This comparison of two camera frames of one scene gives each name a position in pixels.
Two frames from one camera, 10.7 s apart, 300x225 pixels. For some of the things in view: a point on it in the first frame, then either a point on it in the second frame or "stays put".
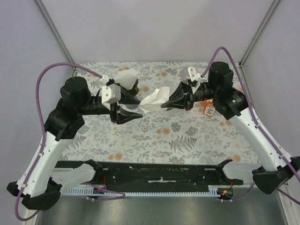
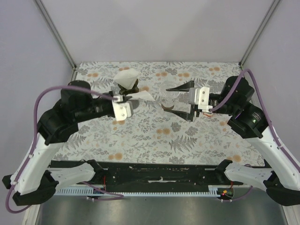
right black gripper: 186,101 -> 186,116
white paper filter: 153,102 -> 144,94
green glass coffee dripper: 134,90 stays put
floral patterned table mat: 202,134 stays put
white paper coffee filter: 126,78 stays put
